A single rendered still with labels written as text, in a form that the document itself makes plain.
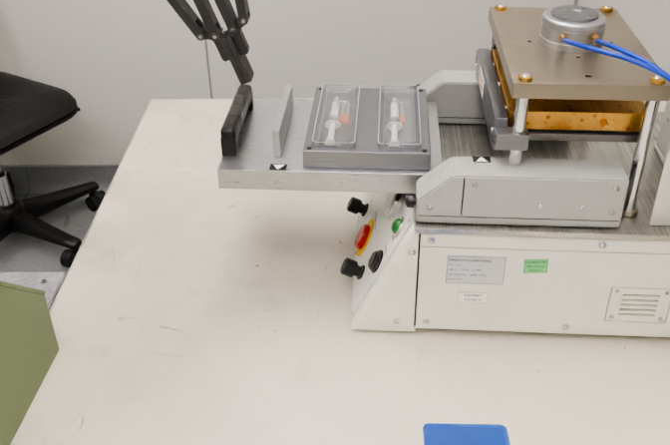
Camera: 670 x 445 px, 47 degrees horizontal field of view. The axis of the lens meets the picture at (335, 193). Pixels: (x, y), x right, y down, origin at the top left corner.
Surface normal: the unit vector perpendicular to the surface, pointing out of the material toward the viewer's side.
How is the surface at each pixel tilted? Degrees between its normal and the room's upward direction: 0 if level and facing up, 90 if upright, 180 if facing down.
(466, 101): 90
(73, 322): 0
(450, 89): 90
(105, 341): 0
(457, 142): 0
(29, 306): 90
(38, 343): 90
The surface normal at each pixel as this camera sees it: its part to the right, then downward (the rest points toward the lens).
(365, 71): 0.00, 0.53
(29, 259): -0.01, -0.85
